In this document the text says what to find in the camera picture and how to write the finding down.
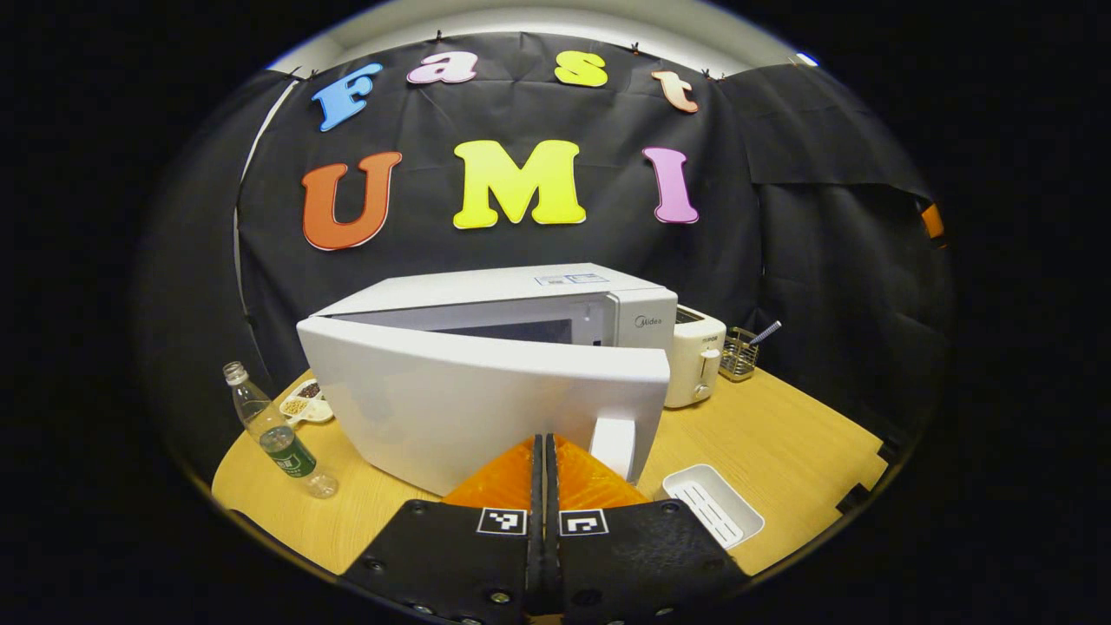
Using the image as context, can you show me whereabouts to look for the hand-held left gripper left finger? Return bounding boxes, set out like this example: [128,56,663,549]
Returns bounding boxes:
[339,434,546,625]

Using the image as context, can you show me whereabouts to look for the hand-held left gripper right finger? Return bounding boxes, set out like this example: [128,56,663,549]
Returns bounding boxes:
[545,434,752,625]

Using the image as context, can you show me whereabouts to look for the white microwave oven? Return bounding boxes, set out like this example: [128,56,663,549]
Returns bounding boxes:
[296,263,680,497]

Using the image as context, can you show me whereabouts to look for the white rectangular tray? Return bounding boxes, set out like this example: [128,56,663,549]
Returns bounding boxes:
[655,464,766,550]

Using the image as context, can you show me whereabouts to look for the white toaster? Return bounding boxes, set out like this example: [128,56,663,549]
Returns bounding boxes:
[664,306,727,409]

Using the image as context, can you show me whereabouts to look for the clear plastic water bottle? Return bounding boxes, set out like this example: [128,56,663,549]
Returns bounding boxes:
[222,361,339,499]

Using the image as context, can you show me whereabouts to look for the white divided snack plate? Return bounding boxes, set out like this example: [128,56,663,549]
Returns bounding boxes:
[278,378,335,426]

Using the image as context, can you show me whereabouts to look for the wire cutlery holder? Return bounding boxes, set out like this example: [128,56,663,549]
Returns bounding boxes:
[720,326,760,383]

